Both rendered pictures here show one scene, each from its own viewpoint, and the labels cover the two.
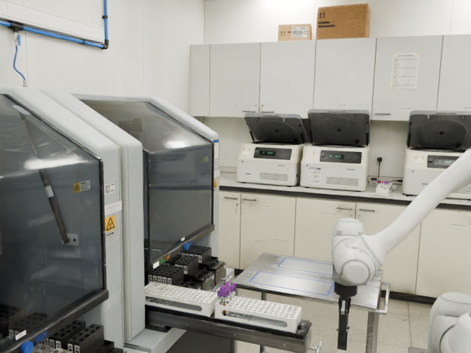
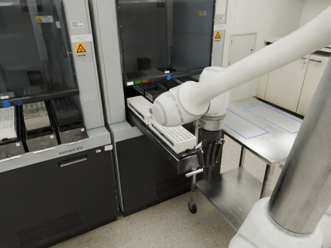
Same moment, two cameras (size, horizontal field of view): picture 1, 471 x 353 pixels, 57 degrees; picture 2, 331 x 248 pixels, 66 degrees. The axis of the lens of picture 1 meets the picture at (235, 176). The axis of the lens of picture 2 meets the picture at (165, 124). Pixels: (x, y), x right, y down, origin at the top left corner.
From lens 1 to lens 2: 1.03 m
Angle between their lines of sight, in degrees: 44
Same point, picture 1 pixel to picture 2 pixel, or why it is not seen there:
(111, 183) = (79, 21)
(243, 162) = not seen: hidden behind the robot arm
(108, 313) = (85, 104)
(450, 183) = (313, 31)
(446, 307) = not seen: hidden behind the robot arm
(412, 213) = (236, 66)
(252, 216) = (315, 74)
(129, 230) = (103, 55)
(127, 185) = (97, 24)
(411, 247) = not seen: outside the picture
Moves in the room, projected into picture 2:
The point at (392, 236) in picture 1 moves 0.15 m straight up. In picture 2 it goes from (201, 87) to (205, 24)
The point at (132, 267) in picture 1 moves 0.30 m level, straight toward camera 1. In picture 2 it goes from (108, 80) to (65, 98)
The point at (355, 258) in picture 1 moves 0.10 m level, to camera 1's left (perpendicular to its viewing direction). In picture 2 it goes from (157, 100) to (133, 92)
